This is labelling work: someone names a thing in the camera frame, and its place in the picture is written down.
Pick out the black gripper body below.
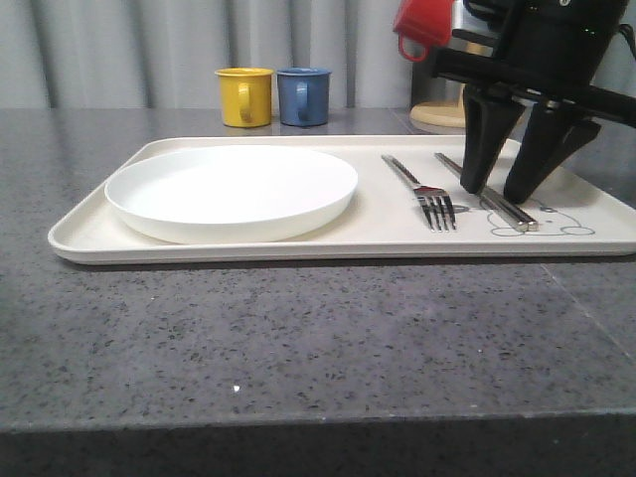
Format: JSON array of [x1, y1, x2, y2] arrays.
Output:
[[431, 1, 635, 127]]

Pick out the white round plate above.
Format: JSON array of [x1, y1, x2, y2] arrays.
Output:
[[104, 145, 359, 244]]

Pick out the silver metal fork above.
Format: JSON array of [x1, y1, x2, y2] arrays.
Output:
[[382, 154, 457, 232]]

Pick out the wooden mug tree stand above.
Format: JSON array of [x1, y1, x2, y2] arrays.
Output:
[[409, 101, 465, 134]]

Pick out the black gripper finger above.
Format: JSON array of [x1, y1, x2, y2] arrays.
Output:
[[460, 84, 525, 194], [504, 104, 601, 204]]

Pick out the red enamel mug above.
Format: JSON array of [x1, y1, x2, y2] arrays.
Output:
[[394, 0, 453, 62]]

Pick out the blue enamel mug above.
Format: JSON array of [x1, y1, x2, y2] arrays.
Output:
[[276, 68, 331, 127]]

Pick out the silver metal chopstick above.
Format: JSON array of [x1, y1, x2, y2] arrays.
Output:
[[433, 151, 541, 235], [433, 152, 539, 233]]

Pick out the yellow enamel mug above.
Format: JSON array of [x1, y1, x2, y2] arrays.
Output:
[[215, 68, 273, 128]]

